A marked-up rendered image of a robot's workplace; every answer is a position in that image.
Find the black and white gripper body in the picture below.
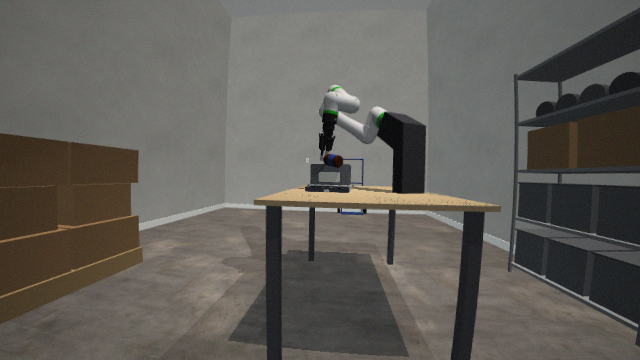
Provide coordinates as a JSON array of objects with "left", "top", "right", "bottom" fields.
[{"left": 322, "top": 123, "right": 335, "bottom": 139}]

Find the brown bottle with blue label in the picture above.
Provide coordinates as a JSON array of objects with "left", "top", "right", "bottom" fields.
[{"left": 323, "top": 154, "right": 343, "bottom": 168}]

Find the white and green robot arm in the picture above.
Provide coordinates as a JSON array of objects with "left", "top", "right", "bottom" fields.
[{"left": 319, "top": 85, "right": 385, "bottom": 144}]

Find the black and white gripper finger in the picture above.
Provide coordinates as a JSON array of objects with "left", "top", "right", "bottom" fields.
[
  {"left": 325, "top": 133, "right": 335, "bottom": 155},
  {"left": 319, "top": 131, "right": 329, "bottom": 161}
]

